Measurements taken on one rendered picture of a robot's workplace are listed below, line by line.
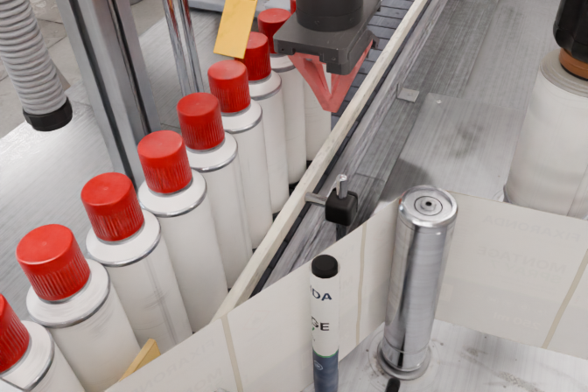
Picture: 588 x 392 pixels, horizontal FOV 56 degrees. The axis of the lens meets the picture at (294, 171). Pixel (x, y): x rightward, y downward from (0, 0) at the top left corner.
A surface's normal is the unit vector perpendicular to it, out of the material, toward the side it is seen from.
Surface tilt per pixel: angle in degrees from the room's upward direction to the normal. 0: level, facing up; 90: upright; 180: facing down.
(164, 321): 90
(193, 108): 2
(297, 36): 1
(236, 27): 48
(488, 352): 0
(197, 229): 90
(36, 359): 42
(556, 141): 92
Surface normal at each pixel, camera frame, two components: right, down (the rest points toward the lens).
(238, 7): -0.33, -0.04
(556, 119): -0.78, 0.41
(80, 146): -0.04, -0.75
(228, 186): 0.64, 0.49
